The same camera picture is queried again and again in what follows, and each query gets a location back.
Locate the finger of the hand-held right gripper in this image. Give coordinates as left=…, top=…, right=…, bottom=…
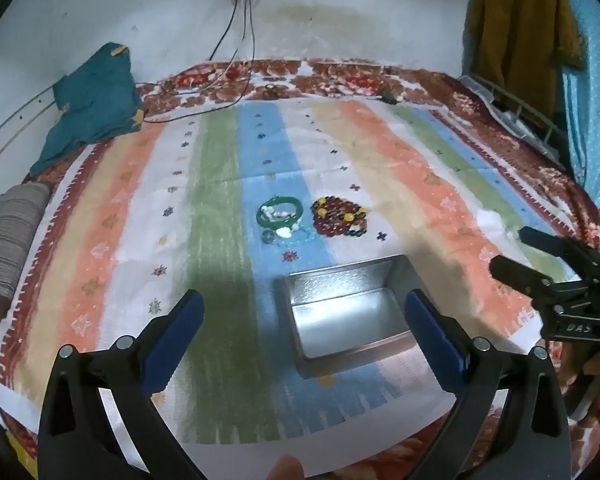
left=489, top=255, right=557, bottom=307
left=518, top=226, right=600, bottom=282

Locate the red floral bedsheet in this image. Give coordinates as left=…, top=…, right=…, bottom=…
left=0, top=57, right=600, bottom=480

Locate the mustard hanging garment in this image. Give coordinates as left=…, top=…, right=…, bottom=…
left=466, top=0, right=583, bottom=117

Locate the brown and yellow bead bracelet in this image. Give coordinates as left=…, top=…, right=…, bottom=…
left=310, top=195, right=369, bottom=239

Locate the multicolour glass bead bracelet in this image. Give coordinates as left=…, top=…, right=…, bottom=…
left=343, top=210, right=369, bottom=239

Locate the grey striped bolster pillow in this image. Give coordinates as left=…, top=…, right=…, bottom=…
left=0, top=182, right=52, bottom=317

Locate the silver metal tin box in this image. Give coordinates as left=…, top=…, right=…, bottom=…
left=284, top=254, right=417, bottom=380

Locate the teal cloth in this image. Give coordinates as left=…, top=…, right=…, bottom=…
left=29, top=42, right=145, bottom=177

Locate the white bead bracelet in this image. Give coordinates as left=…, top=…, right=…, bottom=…
left=262, top=204, right=295, bottom=222

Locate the white cable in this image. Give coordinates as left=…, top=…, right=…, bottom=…
left=190, top=0, right=259, bottom=95

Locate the striped pastel blanket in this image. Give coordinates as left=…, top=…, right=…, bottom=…
left=0, top=97, right=587, bottom=479

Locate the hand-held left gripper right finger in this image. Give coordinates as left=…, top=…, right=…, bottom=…
left=404, top=288, right=574, bottom=480

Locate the metal wire rack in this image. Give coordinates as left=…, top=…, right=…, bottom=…
left=459, top=74, right=568, bottom=163

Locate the light blue translucent bracelet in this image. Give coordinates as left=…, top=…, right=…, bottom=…
left=266, top=224, right=312, bottom=247

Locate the green bangle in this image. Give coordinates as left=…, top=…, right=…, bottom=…
left=256, top=198, right=304, bottom=229

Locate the person's left hand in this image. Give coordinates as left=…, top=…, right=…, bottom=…
left=264, top=454, right=307, bottom=480

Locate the black cable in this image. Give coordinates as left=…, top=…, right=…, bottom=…
left=208, top=0, right=242, bottom=63
left=143, top=0, right=255, bottom=124

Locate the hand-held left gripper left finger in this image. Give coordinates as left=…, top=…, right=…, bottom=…
left=37, top=289, right=207, bottom=480

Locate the blue dotted curtain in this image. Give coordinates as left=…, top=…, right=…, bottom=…
left=555, top=0, right=600, bottom=208

